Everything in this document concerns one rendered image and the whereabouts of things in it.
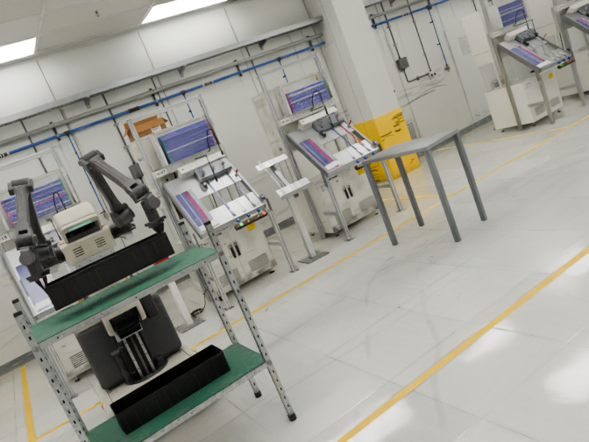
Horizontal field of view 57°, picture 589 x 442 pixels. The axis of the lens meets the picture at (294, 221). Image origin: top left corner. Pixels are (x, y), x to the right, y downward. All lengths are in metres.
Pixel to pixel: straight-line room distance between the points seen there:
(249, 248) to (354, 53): 3.46
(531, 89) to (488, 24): 1.06
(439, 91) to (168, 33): 4.41
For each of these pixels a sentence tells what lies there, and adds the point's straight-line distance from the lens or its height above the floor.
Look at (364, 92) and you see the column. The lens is 7.62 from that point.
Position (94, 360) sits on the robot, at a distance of 3.53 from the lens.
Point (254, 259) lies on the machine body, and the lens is 5.36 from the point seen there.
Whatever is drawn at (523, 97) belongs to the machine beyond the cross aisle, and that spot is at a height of 0.42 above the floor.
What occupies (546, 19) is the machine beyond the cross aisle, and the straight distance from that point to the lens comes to 9.42.
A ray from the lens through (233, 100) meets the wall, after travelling 7.22.
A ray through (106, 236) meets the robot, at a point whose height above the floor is 1.17.
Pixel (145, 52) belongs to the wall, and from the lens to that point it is 7.01.
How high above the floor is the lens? 1.43
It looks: 11 degrees down
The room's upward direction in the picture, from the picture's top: 22 degrees counter-clockwise
